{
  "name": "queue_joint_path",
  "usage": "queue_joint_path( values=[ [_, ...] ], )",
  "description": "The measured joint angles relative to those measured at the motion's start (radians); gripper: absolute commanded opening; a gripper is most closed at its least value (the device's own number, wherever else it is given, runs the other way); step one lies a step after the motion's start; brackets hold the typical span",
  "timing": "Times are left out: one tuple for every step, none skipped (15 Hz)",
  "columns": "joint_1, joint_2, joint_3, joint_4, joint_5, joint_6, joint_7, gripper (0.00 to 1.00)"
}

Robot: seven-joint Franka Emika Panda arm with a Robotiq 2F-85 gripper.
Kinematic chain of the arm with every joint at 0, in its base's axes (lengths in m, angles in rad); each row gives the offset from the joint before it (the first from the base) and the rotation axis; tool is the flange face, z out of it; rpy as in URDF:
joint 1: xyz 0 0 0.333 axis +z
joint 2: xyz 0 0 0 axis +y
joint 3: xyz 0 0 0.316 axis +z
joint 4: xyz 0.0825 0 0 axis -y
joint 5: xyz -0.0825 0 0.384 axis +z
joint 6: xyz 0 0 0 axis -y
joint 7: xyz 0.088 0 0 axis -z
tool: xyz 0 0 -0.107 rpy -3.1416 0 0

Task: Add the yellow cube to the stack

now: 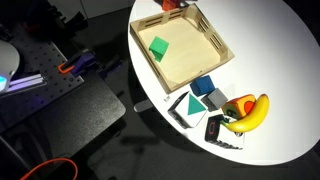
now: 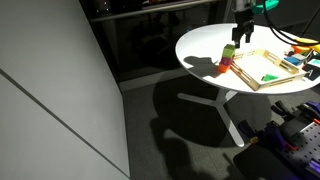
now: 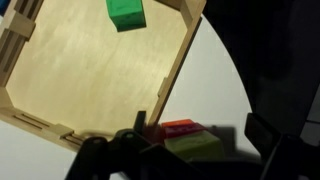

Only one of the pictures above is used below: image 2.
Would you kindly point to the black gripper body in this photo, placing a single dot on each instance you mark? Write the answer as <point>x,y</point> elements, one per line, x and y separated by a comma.
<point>243,21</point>

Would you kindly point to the yellow cube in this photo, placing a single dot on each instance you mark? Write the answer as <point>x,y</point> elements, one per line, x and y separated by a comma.
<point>229,51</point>

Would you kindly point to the orange cube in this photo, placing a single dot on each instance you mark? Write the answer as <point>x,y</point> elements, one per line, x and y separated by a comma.
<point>223,68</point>

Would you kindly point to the blue cube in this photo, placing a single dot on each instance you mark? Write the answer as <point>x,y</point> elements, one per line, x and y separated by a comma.
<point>293,60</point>

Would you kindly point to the grey cube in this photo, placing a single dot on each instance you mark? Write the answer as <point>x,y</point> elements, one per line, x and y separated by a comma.
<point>300,56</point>

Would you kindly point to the wooden tray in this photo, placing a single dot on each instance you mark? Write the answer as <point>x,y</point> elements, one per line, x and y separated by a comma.
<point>260,65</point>

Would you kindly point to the green triangle block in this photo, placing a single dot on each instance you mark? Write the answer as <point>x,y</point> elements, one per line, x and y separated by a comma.
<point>268,78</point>

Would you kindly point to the yellow banana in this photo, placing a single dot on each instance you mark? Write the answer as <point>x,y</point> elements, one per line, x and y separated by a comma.
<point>310,41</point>

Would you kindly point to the white box teal triangle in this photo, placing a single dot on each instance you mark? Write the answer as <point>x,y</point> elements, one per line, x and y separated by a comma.
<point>315,62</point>

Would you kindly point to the white table base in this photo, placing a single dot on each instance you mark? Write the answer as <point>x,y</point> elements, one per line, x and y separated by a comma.
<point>226,116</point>

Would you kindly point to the black spring clamp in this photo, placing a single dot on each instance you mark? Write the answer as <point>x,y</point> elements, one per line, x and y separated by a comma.
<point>281,108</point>

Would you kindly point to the dark spring clamp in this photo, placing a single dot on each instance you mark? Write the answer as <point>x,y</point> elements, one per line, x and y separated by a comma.
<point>248,128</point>

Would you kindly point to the purple spring clamp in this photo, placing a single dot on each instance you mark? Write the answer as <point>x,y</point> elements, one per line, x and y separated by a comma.
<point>313,107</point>

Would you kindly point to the black perforated board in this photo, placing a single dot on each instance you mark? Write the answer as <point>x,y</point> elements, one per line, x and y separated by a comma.
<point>305,146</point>

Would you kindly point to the black flat plate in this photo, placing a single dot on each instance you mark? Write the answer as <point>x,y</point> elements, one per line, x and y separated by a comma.
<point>256,165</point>

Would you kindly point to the silver metal bar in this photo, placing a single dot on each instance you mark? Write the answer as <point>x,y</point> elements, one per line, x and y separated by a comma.
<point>315,165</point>

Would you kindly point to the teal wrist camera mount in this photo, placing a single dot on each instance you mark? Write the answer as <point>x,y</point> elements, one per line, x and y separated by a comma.
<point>266,6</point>

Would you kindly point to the silver metal rail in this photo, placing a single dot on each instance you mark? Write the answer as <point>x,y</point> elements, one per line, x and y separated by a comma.
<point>150,9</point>

